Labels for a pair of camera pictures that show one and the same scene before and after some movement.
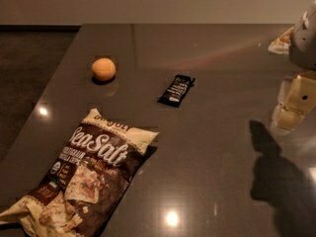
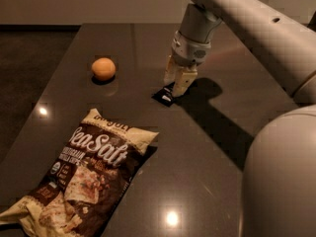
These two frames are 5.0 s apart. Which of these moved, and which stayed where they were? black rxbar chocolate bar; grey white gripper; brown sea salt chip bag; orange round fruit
Moved: black rxbar chocolate bar; grey white gripper
Stayed: orange round fruit; brown sea salt chip bag
